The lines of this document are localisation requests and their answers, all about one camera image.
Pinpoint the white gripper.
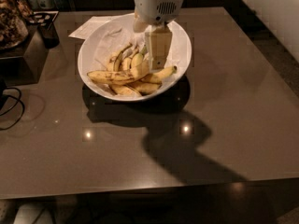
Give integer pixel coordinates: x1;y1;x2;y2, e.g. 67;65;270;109
133;0;184;70

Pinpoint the long spotted yellow banana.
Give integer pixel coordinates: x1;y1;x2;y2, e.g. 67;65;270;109
87;60;150;85

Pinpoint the greenish banana back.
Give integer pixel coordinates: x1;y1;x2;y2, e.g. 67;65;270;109
131;46;147;67

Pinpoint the small banana back middle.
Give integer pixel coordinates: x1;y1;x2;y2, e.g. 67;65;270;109
121;49;138;70

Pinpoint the small banana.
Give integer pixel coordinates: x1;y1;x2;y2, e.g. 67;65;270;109
107;43;132;71
121;49;138;70

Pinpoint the white ceramic bowl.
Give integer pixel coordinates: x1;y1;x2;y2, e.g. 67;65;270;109
78;13;192;102

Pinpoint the yellow banana right side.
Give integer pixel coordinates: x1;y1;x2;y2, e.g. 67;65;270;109
141;65;177;83

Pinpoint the small banana back left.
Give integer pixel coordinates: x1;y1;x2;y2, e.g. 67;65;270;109
107;43;132;71

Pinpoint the yellow banana front left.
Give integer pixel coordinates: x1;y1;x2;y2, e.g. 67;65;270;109
109;85;141;97

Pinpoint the white paper towel liner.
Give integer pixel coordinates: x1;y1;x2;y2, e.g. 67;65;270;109
87;21;178;98

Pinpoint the white paper sheet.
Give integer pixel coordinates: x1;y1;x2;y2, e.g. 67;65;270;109
69;16;116;40

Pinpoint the black cup with pattern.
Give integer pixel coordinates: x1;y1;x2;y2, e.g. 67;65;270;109
29;11;60;49

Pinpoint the dark box stand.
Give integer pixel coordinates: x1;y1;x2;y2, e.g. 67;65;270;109
0;26;49;86

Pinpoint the glass jar with snacks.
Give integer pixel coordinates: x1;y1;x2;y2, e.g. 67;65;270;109
0;0;29;50

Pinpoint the white object under table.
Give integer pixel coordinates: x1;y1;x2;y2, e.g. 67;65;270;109
0;196;78;224

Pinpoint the black cable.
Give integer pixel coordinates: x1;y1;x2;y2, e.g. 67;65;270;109
0;86;26;132

